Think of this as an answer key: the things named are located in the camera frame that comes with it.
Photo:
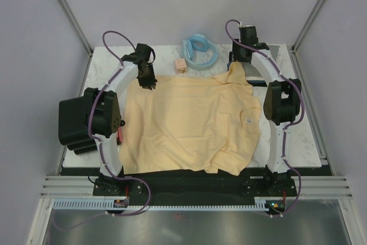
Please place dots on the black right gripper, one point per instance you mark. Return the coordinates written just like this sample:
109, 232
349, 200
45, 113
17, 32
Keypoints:
235, 55

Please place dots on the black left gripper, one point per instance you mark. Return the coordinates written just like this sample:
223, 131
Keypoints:
151, 82

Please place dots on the small pink cube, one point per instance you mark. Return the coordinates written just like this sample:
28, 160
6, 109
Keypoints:
180, 66

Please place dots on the yellow t shirt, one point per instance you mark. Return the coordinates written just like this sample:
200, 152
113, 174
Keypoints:
191, 123

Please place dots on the black pink drawer organizer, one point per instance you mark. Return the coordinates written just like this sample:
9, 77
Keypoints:
73, 121

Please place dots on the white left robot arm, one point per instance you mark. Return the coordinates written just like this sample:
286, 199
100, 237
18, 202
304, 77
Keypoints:
115, 85

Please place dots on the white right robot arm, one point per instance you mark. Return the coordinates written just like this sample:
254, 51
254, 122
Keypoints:
283, 104

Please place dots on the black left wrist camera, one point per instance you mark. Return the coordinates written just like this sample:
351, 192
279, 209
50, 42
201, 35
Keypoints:
145, 51

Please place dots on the aluminium frame post right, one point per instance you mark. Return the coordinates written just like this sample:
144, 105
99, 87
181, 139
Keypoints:
307, 25

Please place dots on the aluminium frame post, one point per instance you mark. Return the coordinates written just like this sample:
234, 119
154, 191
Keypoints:
307, 25
65, 7

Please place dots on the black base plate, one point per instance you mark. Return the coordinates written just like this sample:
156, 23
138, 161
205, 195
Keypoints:
110, 187

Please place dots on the aluminium frame rail front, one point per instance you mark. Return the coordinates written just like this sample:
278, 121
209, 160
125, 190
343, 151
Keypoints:
308, 187

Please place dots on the aluminium frame post left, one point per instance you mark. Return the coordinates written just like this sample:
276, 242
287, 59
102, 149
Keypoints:
65, 7

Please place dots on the white slotted cable duct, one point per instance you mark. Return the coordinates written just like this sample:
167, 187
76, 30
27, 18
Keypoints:
125, 204

